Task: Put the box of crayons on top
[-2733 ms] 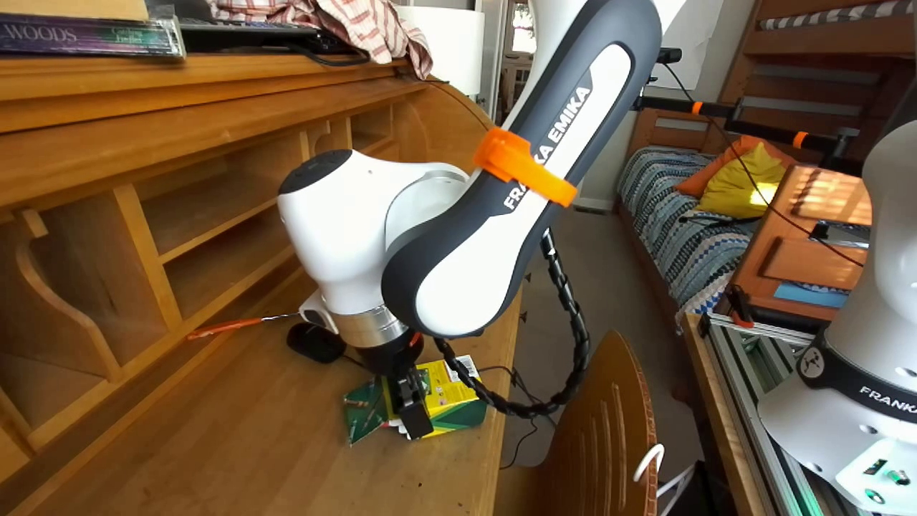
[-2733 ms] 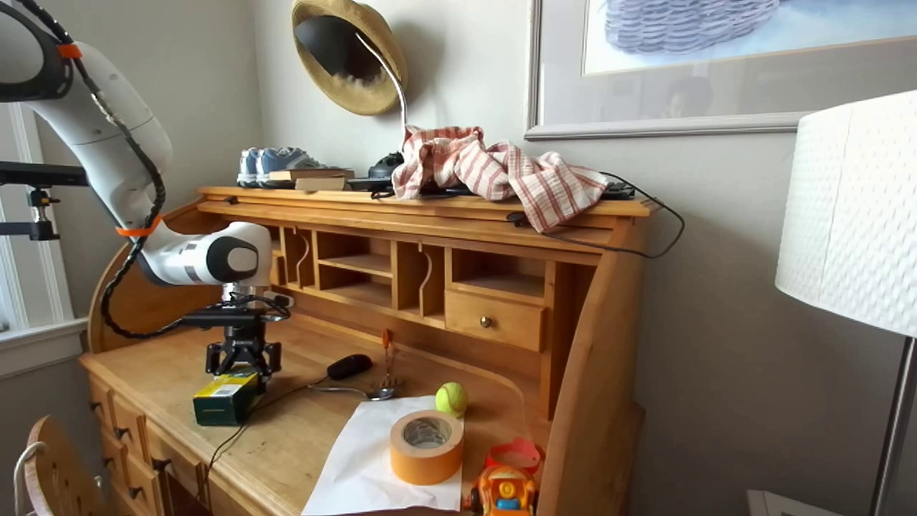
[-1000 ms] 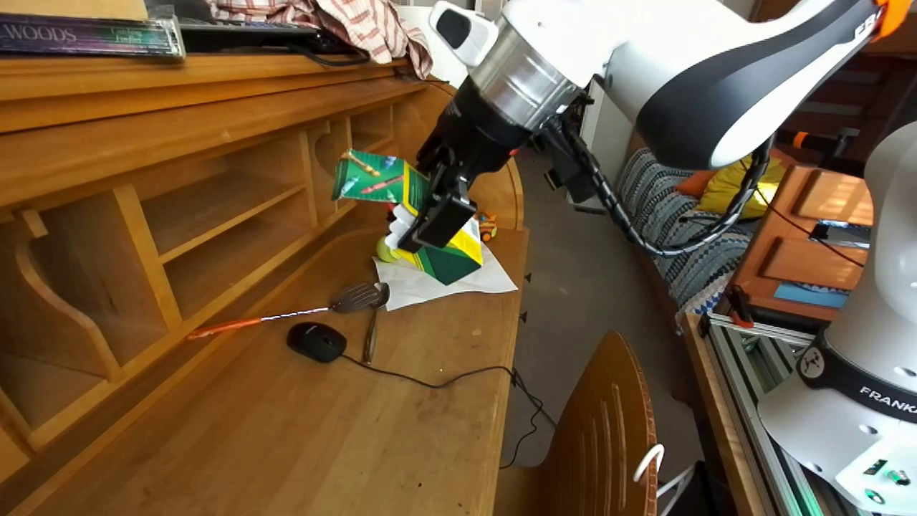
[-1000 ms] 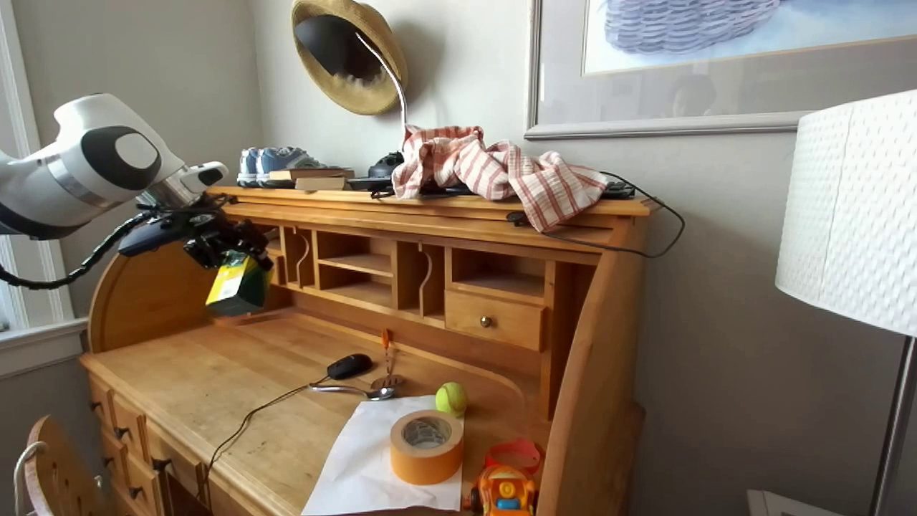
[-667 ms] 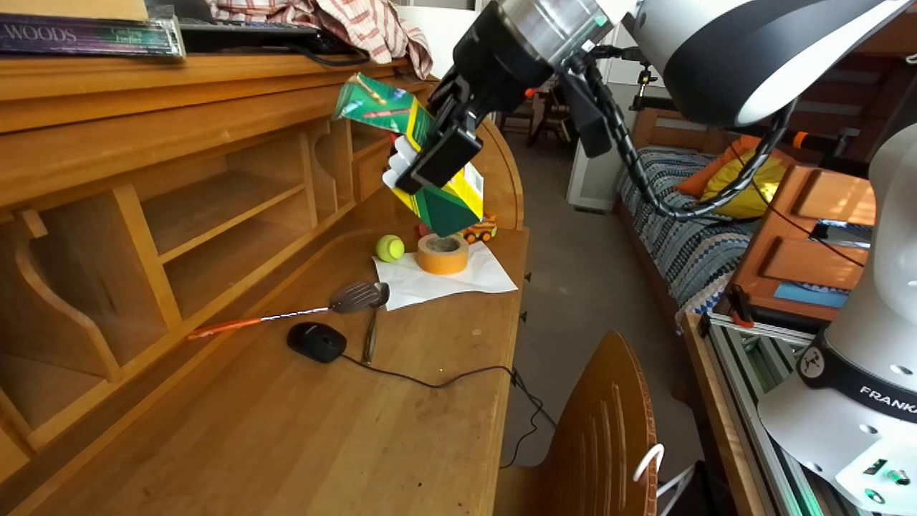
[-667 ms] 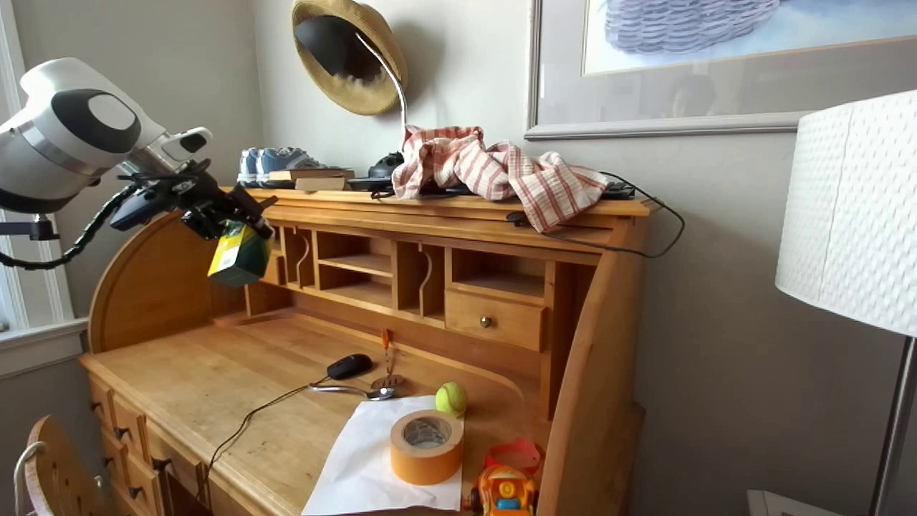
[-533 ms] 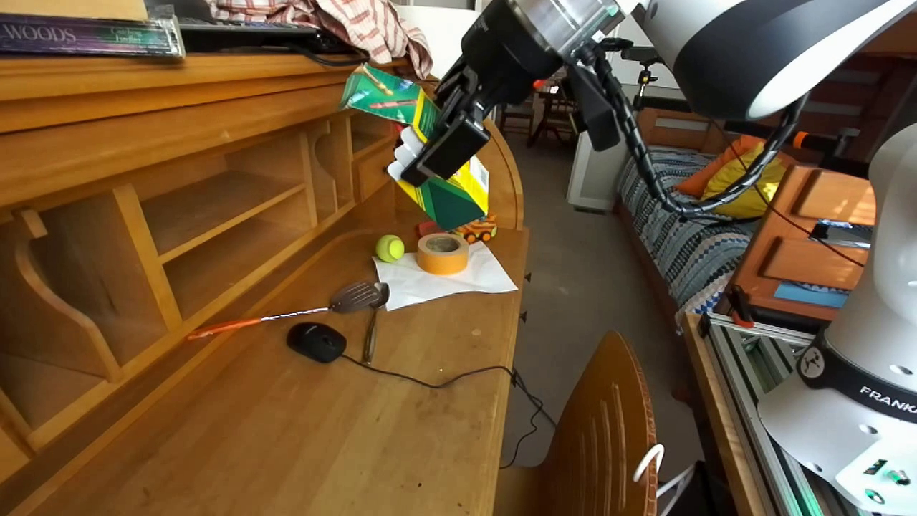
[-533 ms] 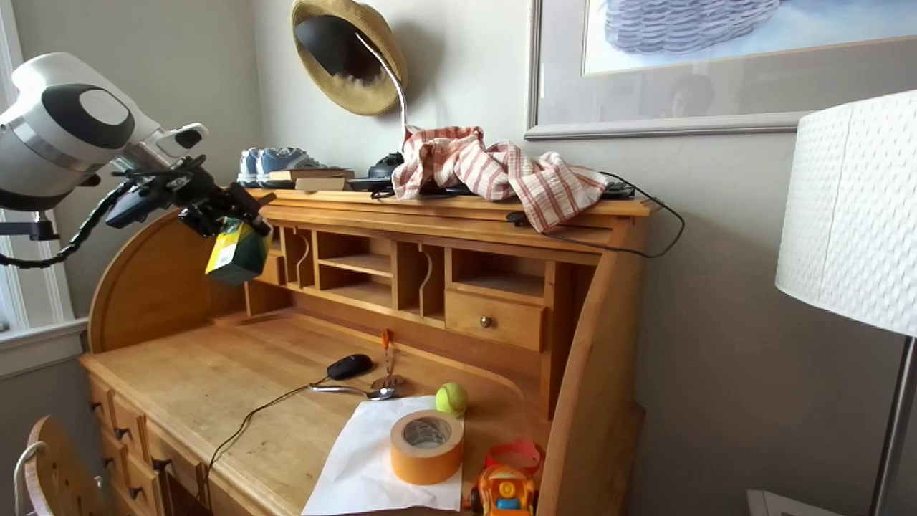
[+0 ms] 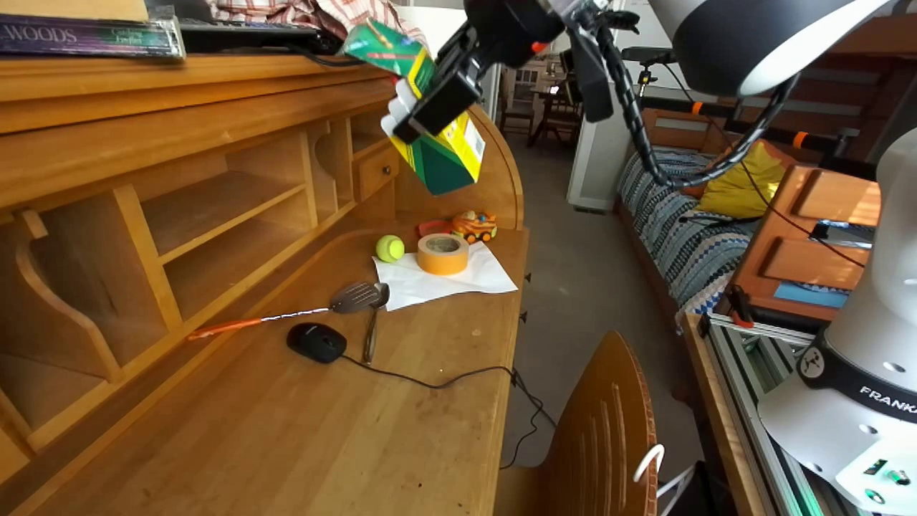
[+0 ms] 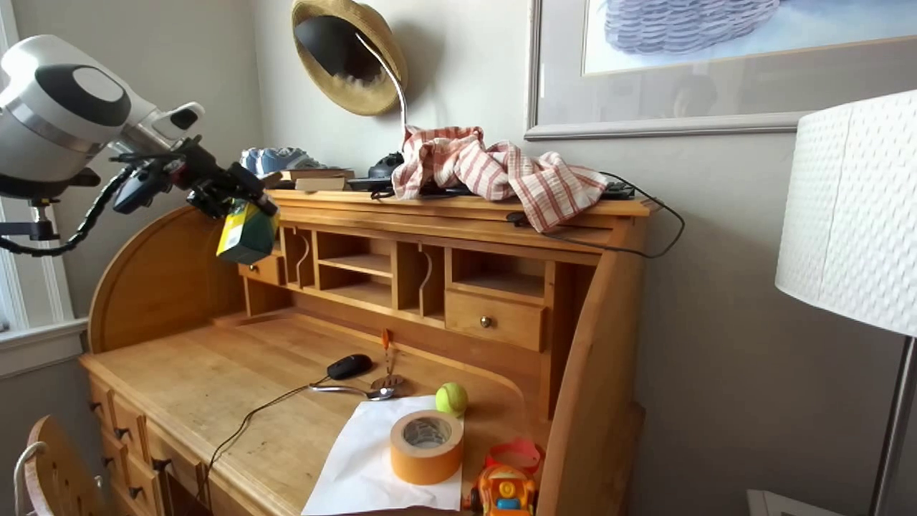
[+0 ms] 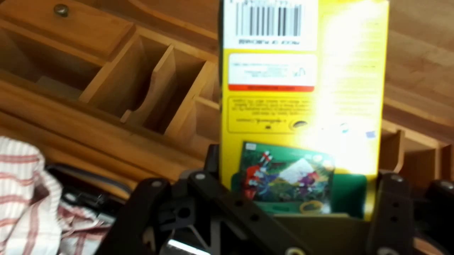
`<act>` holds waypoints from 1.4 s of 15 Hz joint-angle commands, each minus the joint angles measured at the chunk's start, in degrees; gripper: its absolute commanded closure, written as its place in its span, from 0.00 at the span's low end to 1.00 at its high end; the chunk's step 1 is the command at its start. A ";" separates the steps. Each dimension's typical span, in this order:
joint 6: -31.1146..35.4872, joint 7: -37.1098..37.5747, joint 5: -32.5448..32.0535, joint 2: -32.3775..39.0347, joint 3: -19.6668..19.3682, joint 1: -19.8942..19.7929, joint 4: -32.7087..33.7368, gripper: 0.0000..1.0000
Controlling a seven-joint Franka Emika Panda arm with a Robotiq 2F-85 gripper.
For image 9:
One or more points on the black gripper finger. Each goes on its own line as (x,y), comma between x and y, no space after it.
(440,104)
(449,56)

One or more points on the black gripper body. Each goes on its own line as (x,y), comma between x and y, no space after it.
(510,29)

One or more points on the yellow green crayon box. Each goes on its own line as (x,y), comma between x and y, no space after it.
(444,162)

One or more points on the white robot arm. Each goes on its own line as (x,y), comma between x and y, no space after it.
(763,46)

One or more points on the dark wooden chair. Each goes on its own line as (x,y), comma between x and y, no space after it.
(545,97)

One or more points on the small desk drawer with knob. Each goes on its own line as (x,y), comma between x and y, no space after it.
(376,174)

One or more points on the orange toy car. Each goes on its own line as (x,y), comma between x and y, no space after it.
(475,228)

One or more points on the red striped white cloth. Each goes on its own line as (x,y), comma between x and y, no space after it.
(326,15)

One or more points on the orange tape roll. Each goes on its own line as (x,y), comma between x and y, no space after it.
(443,257)

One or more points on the yellow tennis ball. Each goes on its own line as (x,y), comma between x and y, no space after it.
(391,248)

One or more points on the white cabinet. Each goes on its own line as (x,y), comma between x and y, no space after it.
(598,162)

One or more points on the white paper sheet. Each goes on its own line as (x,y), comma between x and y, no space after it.
(430,287)

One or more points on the black flat device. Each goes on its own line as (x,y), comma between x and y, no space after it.
(238,38)

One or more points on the black computer mouse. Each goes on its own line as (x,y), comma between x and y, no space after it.
(316,343)

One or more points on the yellow pillow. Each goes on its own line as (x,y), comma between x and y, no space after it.
(740,190)

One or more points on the striped bench cushion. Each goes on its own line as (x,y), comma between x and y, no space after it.
(688,248)

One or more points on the dark purple book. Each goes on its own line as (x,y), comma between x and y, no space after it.
(76,38)

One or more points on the wooden roll-top desk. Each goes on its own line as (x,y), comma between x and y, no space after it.
(288,439)

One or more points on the wooden board with black clamps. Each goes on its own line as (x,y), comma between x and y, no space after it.
(813,261)

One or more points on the tan book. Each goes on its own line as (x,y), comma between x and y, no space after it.
(66,11)

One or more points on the black camera stand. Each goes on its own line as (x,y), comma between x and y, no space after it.
(661,56)

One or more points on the aluminium frame robot table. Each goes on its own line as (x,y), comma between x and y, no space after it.
(754,382)

